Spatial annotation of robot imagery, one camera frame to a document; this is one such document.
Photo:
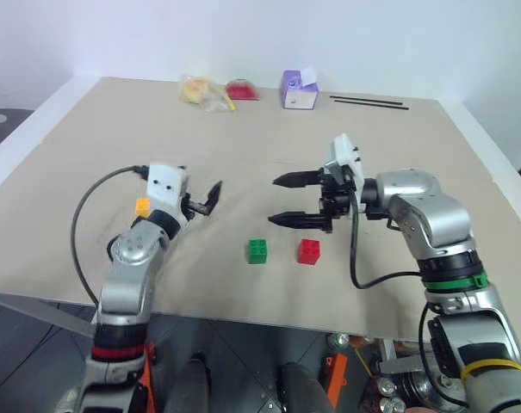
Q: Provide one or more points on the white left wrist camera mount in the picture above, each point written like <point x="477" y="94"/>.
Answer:
<point x="165" y="185"/>

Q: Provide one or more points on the grey metal table bar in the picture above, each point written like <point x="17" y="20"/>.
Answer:
<point x="40" y="314"/>

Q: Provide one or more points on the green toy brick cube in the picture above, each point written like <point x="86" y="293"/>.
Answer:
<point x="257" y="251"/>

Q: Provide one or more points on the dark rounded shape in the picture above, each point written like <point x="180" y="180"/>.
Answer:
<point x="301" y="389"/>

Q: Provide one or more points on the grey metal bracket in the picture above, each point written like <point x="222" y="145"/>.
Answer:
<point x="400" y="363"/>

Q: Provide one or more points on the purple white tissue box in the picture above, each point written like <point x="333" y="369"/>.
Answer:
<point x="299" y="96"/>

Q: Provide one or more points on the silver can tops cluster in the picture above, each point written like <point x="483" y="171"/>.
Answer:
<point x="389" y="393"/>

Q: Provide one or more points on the orange toy brick cube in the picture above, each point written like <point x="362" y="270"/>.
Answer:
<point x="143" y="207"/>

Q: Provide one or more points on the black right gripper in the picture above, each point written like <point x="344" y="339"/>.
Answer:
<point x="337" y="202"/>

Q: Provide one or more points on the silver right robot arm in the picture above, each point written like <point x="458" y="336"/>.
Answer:
<point x="432" y="211"/>

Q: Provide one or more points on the beige cardboard table cover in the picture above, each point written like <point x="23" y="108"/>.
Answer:
<point x="260" y="142"/>

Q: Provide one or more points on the red watermelon slice toy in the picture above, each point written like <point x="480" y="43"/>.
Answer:
<point x="240" y="90"/>

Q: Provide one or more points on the orange plastic bracket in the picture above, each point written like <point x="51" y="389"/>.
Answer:
<point x="336" y="372"/>

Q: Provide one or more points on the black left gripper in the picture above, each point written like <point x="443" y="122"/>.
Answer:
<point x="194" y="207"/>

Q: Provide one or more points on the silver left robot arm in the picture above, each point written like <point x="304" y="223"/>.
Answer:
<point x="128" y="275"/>

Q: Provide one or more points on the thin black stick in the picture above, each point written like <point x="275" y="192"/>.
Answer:
<point x="365" y="100"/>
<point x="372" y="105"/>

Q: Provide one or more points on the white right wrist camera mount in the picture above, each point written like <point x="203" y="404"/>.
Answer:
<point x="344" y="155"/>

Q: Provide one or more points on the clear bag with bread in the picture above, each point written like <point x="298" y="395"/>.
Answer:
<point x="195" y="91"/>

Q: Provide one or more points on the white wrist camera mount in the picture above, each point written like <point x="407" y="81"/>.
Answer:
<point x="165" y="185"/>
<point x="344" y="155"/>

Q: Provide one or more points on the red toy brick cube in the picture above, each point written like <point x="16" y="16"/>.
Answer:
<point x="308" y="252"/>

